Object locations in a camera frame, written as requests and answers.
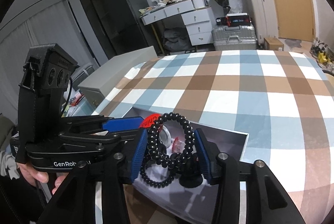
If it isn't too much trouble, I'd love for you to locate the black bead bracelet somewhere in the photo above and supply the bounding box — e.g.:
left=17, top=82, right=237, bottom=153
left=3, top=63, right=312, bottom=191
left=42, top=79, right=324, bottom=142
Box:
left=139, top=111, right=197, bottom=189

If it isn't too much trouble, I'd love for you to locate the red round badge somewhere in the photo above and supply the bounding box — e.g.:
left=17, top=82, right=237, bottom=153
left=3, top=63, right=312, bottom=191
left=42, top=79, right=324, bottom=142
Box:
left=139, top=114, right=160, bottom=128

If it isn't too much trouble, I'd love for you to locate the person's left hand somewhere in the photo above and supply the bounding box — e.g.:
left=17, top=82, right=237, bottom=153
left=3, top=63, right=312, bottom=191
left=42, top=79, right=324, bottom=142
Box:
left=17, top=163, right=68, bottom=194

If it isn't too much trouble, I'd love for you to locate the red clear small clip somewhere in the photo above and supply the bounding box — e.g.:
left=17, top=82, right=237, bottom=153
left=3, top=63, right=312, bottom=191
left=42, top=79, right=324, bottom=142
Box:
left=172, top=137, right=185, bottom=153

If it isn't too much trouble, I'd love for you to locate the silver cardboard box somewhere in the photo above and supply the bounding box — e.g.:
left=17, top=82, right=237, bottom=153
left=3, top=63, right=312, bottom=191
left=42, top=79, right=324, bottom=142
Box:
left=125, top=104, right=251, bottom=224

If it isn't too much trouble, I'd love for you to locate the black scalloped headband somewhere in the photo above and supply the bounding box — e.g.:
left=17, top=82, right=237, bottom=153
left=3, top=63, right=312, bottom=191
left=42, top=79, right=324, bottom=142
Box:
left=156, top=145, right=204, bottom=188

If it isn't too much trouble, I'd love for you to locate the plaid bed cover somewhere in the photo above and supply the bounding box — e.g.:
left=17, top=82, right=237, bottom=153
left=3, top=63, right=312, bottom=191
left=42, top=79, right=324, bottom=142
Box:
left=96, top=50, right=333, bottom=223

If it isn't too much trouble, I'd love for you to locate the black wardrobe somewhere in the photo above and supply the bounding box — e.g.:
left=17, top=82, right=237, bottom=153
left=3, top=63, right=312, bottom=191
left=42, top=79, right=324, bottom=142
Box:
left=80, top=0, right=161, bottom=59

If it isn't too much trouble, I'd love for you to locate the silver suitcase lying flat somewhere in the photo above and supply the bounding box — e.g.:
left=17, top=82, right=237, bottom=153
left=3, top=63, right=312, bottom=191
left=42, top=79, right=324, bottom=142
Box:
left=212, top=24, right=257, bottom=51

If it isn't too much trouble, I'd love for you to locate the black red box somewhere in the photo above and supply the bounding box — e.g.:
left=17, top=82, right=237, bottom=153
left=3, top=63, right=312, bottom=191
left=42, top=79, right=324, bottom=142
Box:
left=216, top=13, right=251, bottom=27

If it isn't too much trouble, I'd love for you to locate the white vanity desk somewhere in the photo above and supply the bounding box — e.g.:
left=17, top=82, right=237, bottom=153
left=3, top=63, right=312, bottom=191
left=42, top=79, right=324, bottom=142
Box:
left=141, top=0, right=215, bottom=47

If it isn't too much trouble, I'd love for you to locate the white upright suitcase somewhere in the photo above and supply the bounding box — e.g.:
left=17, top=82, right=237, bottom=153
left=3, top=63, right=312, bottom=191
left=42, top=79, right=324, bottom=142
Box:
left=246, top=0, right=278, bottom=44

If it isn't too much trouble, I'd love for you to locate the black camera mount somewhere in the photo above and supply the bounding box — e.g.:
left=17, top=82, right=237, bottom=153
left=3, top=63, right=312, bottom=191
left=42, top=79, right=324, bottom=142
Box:
left=16, top=43, right=78, bottom=163

